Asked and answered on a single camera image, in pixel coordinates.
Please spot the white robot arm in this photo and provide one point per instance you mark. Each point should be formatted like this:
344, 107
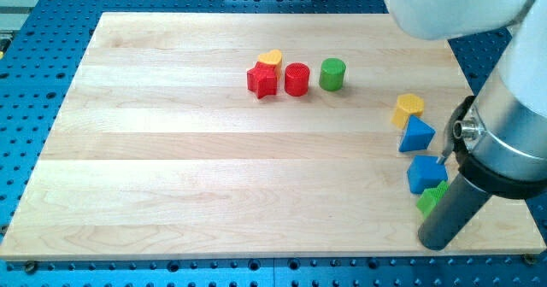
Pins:
499, 137

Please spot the yellow heart block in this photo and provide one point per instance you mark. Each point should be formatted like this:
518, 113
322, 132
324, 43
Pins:
273, 57

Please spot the red star block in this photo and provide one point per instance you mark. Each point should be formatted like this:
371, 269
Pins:
262, 80

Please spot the red cylinder block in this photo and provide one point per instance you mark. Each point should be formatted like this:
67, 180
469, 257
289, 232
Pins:
297, 79

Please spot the green cylinder block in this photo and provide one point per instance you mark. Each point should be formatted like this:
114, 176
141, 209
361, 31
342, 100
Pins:
332, 74

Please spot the wooden board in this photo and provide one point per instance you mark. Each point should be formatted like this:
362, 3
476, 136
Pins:
160, 151

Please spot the yellow hexagon block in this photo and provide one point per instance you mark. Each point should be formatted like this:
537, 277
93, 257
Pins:
407, 105

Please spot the blue triangle block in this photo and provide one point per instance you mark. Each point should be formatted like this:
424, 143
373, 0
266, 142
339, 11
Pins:
416, 136

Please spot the blue cube block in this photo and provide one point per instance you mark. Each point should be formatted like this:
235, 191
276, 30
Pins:
425, 172

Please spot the green textured block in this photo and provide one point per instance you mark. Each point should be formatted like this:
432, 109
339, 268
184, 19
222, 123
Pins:
430, 198

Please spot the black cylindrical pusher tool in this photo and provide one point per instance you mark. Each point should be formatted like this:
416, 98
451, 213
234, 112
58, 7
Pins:
460, 203

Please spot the blue perforated table plate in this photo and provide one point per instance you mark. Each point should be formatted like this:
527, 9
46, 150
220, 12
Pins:
44, 41

